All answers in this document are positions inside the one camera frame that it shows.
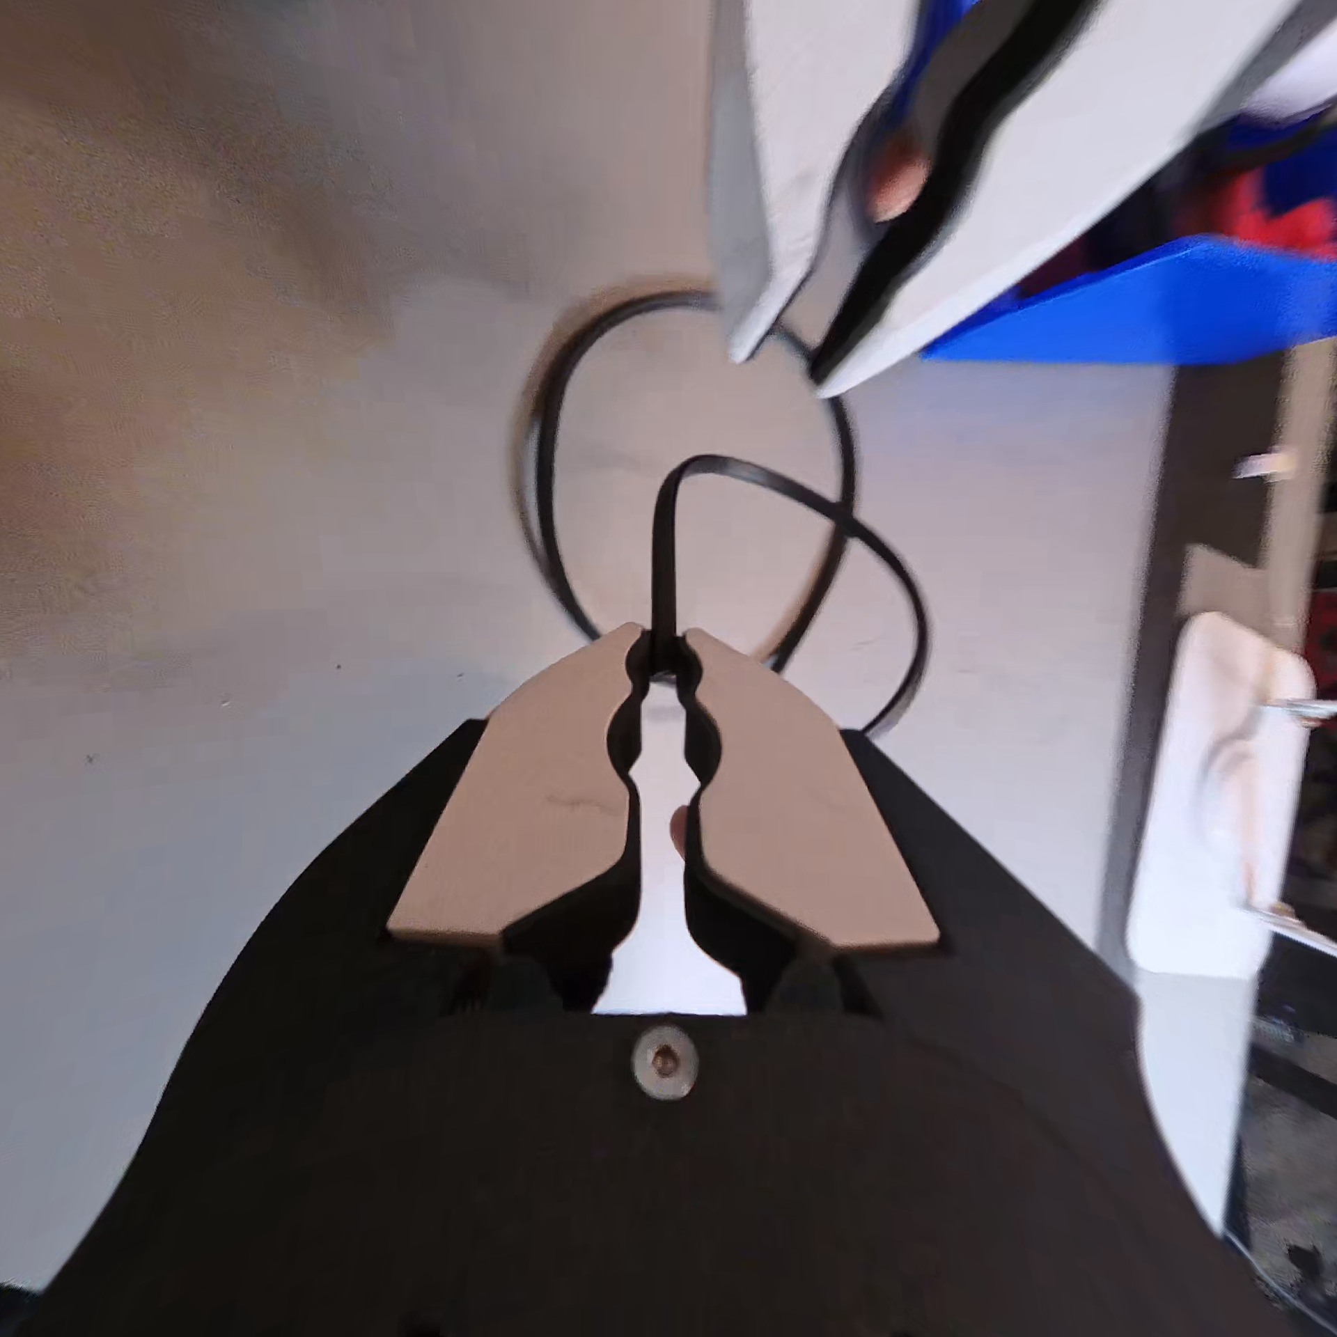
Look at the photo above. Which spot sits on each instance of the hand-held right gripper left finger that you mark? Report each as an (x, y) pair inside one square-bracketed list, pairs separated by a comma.
[(523, 825)]

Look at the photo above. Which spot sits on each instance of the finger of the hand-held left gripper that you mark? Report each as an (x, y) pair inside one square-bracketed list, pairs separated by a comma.
[(1097, 177), (774, 156)]

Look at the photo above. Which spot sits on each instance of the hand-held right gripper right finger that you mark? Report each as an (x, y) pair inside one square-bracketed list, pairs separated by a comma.
[(804, 825)]

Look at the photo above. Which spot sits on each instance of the blue plastic bin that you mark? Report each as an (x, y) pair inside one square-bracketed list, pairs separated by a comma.
[(1150, 303)]

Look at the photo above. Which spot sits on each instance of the person's left hand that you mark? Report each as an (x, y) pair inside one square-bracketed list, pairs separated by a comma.
[(899, 183)]

